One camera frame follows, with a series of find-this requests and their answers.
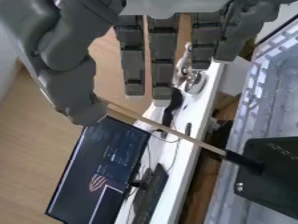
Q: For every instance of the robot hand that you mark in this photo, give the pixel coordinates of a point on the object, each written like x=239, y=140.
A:
x=70, y=50

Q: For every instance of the wooden chopstick with black end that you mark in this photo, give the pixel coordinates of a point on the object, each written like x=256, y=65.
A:
x=177, y=132

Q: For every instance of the small white jointed device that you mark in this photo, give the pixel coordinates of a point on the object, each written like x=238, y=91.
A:
x=193, y=83

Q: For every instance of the white desk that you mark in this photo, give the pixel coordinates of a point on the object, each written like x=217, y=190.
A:
x=194, y=110

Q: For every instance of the black keyboard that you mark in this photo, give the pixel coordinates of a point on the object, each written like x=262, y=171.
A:
x=150, y=193

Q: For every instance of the clear box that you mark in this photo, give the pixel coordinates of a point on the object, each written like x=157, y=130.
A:
x=266, y=110

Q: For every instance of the black plate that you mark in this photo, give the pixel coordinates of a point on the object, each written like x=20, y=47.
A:
x=274, y=180

